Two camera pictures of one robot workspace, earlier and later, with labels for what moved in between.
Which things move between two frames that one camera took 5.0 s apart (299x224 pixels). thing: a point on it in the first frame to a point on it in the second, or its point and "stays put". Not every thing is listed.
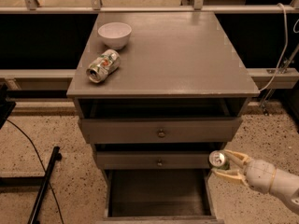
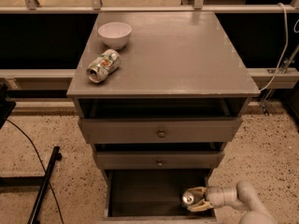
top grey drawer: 161,130 stays put
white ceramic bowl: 116,35 stays put
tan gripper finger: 238,157 to 198,189
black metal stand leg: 55,157 stays put
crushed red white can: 103,65 stays put
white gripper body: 259,175 to 213,196
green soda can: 217,158 to 193,195
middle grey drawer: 156,160 stays put
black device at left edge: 6,106 stays put
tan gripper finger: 235,175 to 200,206
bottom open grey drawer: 159,196 stays put
